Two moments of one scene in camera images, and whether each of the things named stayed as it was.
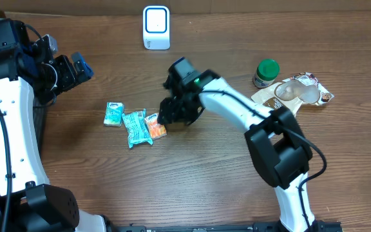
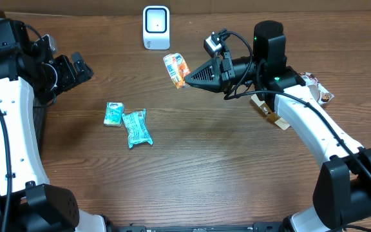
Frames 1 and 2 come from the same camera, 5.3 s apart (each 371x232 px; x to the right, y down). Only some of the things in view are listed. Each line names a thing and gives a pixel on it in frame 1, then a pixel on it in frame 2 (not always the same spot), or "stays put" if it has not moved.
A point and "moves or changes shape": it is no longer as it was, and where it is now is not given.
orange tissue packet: (156, 130) moves or changes shape
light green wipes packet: (137, 130) stays put
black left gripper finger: (84, 71) stays put
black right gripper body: (181, 109) to (228, 73)
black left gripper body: (68, 69) stays put
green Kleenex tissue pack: (113, 114) stays put
